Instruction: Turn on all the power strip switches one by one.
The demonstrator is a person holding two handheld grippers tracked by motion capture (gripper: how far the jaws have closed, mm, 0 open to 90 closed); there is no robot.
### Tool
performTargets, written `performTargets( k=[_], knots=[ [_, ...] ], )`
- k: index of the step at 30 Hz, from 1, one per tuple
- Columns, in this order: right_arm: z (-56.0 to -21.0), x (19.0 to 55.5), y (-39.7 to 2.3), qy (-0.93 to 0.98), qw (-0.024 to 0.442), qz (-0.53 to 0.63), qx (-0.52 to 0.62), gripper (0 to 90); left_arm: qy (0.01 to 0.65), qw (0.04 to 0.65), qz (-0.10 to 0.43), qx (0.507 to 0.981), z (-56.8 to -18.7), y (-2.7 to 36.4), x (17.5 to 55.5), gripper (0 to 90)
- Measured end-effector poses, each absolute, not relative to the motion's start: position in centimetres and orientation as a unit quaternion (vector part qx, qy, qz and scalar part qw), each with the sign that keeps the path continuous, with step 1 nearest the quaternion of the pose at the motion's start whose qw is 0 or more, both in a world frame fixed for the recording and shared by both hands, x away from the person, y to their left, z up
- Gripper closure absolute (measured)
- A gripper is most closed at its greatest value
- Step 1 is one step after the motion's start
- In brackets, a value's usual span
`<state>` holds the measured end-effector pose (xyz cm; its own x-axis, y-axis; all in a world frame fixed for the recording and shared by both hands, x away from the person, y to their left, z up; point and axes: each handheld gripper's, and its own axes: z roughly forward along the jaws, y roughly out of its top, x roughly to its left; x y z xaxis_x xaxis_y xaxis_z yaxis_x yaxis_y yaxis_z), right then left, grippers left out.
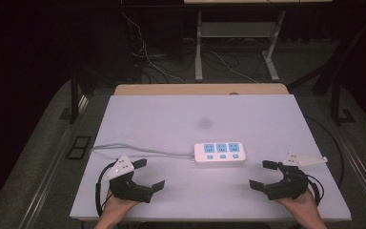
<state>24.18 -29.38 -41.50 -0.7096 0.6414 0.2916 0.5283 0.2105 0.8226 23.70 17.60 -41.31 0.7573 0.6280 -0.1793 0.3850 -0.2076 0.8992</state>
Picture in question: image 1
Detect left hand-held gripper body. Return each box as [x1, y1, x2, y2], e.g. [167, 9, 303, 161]
[104, 155, 155, 204]

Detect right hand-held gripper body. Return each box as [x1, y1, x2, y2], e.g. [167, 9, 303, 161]
[263, 152, 329, 201]

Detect person's left hand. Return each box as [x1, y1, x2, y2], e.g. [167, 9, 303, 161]
[100, 189, 141, 221]

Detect person's right hand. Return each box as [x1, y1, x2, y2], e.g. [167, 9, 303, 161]
[274, 187, 322, 222]

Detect white power strip blue sockets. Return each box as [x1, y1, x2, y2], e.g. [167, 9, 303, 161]
[193, 141, 247, 167]

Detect white table board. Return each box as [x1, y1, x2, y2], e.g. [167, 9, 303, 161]
[69, 94, 353, 222]

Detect black floor socket plate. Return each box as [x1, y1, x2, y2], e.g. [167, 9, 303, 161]
[65, 135, 92, 161]

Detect black stand leg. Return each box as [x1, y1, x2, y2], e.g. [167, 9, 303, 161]
[329, 79, 357, 127]
[69, 74, 81, 125]

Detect wooden table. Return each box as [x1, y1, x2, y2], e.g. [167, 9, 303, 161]
[113, 83, 290, 96]

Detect grey power strip cable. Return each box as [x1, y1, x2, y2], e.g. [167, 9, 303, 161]
[90, 143, 196, 159]

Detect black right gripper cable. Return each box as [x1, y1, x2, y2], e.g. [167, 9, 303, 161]
[305, 174, 326, 207]

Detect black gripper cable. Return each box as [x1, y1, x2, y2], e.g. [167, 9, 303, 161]
[94, 159, 118, 218]
[305, 174, 326, 207]

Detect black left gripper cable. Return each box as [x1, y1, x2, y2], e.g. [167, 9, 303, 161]
[94, 159, 118, 218]

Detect black floor cable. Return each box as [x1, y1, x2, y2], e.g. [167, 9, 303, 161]
[304, 114, 346, 189]

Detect aluminium floor rail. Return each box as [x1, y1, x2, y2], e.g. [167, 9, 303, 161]
[330, 125, 366, 220]
[18, 94, 91, 229]

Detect white floor cable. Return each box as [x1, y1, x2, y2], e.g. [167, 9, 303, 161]
[120, 10, 187, 84]

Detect grey metal desk frame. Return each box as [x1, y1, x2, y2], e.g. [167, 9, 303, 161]
[193, 10, 287, 83]

